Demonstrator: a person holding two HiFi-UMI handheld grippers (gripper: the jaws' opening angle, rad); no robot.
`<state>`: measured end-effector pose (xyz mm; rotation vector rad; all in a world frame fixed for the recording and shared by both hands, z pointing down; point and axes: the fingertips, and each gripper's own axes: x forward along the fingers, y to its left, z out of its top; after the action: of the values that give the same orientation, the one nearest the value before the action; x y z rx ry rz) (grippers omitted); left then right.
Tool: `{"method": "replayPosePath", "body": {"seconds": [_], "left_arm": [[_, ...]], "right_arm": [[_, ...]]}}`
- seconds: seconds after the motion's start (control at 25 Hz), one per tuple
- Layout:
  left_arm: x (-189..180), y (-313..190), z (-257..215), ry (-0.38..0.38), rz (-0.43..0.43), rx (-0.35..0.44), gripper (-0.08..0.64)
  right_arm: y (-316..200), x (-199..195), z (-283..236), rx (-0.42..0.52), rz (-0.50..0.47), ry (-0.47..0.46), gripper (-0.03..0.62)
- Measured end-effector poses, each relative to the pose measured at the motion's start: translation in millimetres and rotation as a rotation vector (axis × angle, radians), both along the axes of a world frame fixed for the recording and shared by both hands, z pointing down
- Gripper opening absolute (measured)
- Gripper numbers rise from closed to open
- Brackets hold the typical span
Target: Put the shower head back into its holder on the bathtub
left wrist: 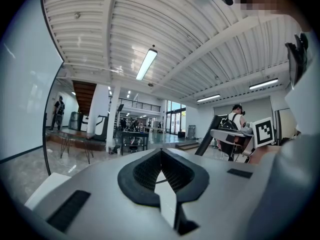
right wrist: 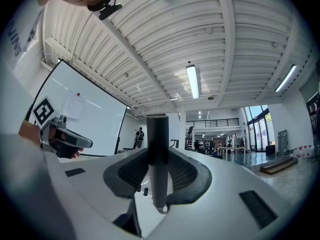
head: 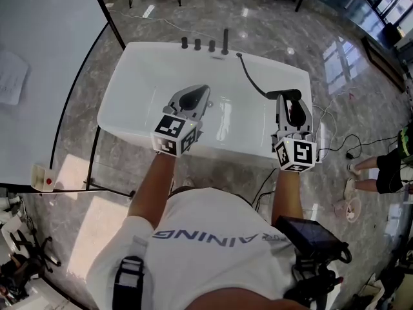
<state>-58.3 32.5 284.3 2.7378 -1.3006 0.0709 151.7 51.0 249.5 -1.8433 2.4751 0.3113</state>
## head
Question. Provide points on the black chest mount rig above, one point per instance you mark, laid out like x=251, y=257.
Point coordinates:
x=316, y=276

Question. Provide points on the beige box with red button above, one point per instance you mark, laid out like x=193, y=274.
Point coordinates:
x=40, y=176

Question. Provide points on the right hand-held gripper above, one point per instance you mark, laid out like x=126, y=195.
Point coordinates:
x=297, y=153

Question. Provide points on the person's right forearm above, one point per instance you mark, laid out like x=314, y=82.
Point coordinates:
x=287, y=195

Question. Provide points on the red tape piece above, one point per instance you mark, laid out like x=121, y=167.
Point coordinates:
x=351, y=94

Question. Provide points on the black tub faucet spout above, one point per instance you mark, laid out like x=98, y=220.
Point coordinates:
x=225, y=40

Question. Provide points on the person's white shirt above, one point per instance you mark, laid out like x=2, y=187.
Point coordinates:
x=209, y=263

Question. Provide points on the person's left forearm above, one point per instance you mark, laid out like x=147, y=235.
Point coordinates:
x=151, y=189

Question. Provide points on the dark wooden floor platform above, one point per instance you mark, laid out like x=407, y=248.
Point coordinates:
x=380, y=60

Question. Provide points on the person's left white shoe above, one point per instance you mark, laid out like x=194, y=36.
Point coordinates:
x=187, y=182

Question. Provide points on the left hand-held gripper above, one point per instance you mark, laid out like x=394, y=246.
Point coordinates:
x=167, y=131

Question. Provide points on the black office chair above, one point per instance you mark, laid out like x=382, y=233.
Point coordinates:
x=30, y=263

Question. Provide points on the white bathtub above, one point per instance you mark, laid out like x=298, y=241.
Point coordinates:
x=145, y=82

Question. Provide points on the pink waste bin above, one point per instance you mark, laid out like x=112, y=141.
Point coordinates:
x=351, y=210

